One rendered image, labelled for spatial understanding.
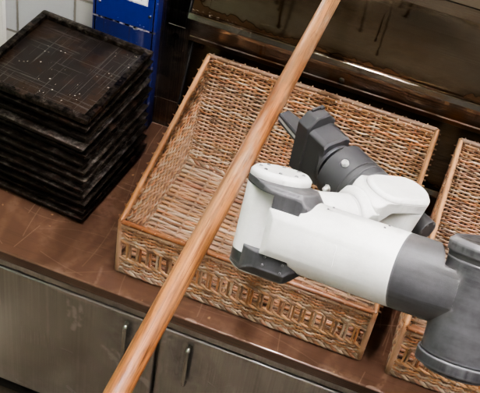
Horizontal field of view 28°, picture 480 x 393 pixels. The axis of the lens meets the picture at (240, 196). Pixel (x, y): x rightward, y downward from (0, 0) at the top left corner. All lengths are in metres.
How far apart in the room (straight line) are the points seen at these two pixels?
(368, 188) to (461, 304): 0.32
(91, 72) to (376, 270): 1.14
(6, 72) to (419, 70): 0.87
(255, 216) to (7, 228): 1.06
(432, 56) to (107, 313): 0.88
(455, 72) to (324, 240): 1.05
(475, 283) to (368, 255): 0.12
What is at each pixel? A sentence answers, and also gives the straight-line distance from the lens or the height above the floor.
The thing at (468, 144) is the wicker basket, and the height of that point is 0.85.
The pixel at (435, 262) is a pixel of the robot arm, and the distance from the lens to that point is 1.10.
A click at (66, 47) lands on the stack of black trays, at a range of 2.18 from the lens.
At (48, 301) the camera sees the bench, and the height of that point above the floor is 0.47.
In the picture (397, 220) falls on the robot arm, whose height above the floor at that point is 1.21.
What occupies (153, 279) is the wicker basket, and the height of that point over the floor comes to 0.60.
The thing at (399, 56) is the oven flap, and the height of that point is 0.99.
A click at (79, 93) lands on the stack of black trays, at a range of 2.06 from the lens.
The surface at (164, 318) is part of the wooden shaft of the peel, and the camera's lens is 1.22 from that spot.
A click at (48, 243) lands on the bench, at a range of 2.14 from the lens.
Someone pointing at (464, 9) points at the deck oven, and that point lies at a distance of 2.05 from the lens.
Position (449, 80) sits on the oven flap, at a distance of 2.13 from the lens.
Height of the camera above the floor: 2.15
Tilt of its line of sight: 43 degrees down
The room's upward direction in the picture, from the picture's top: 11 degrees clockwise
